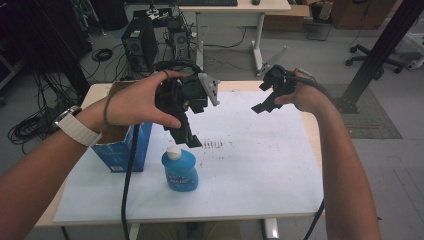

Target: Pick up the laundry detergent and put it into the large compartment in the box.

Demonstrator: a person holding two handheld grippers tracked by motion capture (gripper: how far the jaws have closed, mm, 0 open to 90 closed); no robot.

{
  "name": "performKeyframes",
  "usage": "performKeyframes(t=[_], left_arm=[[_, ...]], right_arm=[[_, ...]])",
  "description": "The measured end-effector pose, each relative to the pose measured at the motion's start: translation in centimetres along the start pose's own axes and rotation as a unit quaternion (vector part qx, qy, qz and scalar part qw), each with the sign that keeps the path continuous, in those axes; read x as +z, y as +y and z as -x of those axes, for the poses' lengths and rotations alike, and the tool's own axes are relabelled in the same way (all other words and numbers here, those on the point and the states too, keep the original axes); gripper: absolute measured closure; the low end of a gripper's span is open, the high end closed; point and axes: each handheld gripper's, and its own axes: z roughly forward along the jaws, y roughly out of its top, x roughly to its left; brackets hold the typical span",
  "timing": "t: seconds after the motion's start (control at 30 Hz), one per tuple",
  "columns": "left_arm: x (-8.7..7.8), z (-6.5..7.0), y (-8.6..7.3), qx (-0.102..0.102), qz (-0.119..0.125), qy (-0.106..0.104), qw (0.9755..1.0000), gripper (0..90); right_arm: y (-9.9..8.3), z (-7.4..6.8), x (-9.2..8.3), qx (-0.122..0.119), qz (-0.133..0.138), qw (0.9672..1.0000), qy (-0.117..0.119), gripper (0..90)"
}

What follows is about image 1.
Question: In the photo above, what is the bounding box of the blue cardboard box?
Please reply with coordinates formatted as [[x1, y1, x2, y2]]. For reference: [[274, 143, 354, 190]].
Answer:
[[90, 80, 154, 173]]

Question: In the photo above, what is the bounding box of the open computer tower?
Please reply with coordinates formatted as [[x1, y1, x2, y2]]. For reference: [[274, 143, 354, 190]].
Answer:
[[165, 18, 194, 69]]

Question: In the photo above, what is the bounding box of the black curtain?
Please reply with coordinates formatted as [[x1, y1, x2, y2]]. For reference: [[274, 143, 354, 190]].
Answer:
[[0, 0, 94, 101]]

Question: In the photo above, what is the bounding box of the black office chair base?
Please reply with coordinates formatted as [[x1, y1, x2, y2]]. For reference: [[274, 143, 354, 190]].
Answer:
[[345, 43, 406, 75]]

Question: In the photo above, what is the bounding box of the brown cardboard box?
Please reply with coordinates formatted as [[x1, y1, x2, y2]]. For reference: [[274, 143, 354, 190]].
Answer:
[[262, 3, 313, 33]]

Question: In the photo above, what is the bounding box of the blue bottle with white cap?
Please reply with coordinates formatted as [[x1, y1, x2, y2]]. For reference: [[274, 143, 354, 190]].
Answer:
[[161, 145, 200, 193]]

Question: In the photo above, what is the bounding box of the grey wrist strap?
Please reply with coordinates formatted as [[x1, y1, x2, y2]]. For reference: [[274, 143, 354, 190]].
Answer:
[[103, 85, 134, 128]]

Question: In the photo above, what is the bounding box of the white paper mat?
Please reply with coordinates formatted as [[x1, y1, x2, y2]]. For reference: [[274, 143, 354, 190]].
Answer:
[[53, 90, 325, 224]]

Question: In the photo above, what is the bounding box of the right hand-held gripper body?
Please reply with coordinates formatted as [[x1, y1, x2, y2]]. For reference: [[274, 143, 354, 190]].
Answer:
[[259, 64, 298, 103]]

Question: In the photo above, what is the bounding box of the person's left hand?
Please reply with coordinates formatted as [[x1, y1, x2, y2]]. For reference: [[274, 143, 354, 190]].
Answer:
[[76, 70, 188, 133]]

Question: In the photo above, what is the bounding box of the white table leg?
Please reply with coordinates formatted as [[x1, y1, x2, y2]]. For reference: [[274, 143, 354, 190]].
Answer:
[[262, 218, 280, 240]]

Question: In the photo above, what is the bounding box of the bundle of black floor cables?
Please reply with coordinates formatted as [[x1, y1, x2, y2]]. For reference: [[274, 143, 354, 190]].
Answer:
[[7, 71, 79, 156]]

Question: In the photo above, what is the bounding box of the black computer tower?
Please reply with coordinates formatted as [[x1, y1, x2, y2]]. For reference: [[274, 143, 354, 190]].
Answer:
[[120, 15, 160, 73]]

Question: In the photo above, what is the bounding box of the black keyboard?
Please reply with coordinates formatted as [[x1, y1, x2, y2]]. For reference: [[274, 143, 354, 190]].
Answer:
[[175, 0, 239, 7]]

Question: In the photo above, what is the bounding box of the white strap wristwatch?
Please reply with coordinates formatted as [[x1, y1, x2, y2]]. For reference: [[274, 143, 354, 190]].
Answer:
[[53, 105, 103, 148]]

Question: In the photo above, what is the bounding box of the person's right hand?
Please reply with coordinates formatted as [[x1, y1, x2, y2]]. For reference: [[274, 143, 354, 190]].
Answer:
[[273, 69, 334, 114]]

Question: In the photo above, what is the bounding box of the brown wooden cabinet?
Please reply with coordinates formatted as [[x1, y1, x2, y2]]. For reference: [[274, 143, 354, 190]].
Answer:
[[329, 0, 398, 30]]

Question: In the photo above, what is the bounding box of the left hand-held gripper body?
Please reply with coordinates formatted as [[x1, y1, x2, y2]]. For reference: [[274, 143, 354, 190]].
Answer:
[[154, 60, 221, 116]]

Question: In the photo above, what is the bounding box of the coiled black cable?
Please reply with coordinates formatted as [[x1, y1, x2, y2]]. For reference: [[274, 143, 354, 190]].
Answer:
[[91, 47, 114, 63]]

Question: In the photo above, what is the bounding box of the grey floor mat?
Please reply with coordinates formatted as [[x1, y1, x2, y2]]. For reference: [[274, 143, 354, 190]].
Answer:
[[313, 83, 403, 140]]

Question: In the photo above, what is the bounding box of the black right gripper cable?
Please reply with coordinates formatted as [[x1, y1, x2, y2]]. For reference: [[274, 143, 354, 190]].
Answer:
[[286, 68, 338, 240]]

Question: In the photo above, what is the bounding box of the white background desk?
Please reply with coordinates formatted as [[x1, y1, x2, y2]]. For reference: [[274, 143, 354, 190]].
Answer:
[[177, 0, 293, 77]]

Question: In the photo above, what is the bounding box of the black metal stand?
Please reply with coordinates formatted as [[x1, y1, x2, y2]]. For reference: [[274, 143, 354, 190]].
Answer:
[[332, 0, 424, 114]]

